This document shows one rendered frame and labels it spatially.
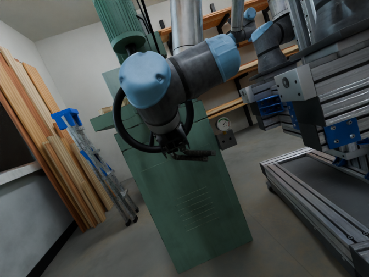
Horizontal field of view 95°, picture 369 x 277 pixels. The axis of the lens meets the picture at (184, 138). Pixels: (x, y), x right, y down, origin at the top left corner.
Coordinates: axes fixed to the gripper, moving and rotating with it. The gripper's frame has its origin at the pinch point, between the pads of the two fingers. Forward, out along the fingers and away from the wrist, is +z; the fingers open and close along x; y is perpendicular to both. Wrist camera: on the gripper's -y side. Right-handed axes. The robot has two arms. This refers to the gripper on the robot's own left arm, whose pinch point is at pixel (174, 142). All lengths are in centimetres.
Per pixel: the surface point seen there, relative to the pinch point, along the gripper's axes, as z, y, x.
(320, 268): 34, 61, 35
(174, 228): 42, 27, -17
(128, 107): 10.8, -28.3, -13.6
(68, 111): 61, -86, -74
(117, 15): -3, -69, -3
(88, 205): 130, -21, -112
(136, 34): 3, -60, 2
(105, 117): 11.1, -27.8, -24.9
